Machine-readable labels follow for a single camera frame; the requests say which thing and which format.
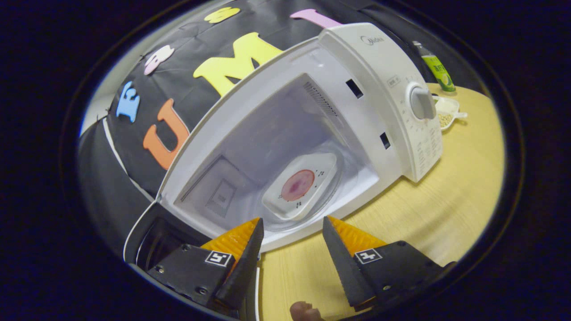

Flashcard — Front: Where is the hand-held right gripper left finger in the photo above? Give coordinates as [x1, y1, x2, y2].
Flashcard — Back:
[146, 217, 265, 313]

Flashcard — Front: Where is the pink meat slice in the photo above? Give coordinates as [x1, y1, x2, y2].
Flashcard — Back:
[280, 169, 316, 202]

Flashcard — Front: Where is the green label bottle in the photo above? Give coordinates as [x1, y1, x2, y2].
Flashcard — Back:
[412, 41, 456, 93]

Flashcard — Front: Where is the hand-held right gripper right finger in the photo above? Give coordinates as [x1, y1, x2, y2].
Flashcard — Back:
[322, 216, 455, 313]

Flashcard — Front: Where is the white divided dish with beans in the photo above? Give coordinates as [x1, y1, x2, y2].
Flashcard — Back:
[434, 95, 468, 131]

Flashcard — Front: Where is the white square plate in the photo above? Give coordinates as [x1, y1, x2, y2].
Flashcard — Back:
[262, 152, 338, 222]

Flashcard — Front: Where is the white microwave oven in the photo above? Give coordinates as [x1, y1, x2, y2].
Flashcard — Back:
[124, 22, 443, 275]

